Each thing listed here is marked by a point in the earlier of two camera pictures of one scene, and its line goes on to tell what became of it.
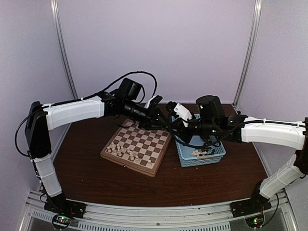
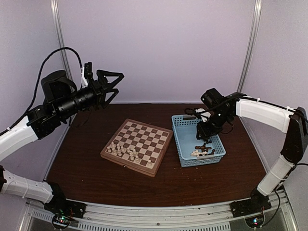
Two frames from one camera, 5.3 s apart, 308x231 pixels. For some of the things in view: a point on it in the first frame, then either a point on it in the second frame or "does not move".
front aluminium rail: (103, 216) does not move
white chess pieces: (131, 155) does not move
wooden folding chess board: (140, 149) does not move
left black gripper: (151, 119) to (99, 97)
